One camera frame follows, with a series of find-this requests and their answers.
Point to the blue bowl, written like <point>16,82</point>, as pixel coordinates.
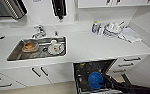
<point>95,80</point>

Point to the stainless steel dishwasher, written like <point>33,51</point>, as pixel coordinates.
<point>81,80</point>

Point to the yellow bowl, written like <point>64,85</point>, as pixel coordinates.
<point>82,64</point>

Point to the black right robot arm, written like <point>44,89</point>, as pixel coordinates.
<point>139,89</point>

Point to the white drawer unit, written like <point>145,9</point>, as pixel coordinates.
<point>127,63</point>
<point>1,83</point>

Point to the stack of white plates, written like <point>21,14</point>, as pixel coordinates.
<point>112,29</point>

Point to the small white bottle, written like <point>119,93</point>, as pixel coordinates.
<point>100,29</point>

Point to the white cup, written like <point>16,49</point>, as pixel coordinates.
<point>54,48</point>

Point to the white sink base cabinet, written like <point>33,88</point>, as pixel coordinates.
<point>37,75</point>

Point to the chrome faucet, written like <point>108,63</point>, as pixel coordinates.
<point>39,31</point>

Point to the orange bowl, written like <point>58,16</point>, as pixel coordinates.
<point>30,46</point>

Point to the black soap dispenser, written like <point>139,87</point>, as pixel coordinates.
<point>58,8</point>

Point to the steel kitchen sink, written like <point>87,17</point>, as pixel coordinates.
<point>12,53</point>

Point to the steel paper towel dispenser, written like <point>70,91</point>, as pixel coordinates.
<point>11,8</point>

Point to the white wall outlet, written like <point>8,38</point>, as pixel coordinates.
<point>77,16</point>

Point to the white wall cabinet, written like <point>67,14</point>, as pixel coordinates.
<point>117,2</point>

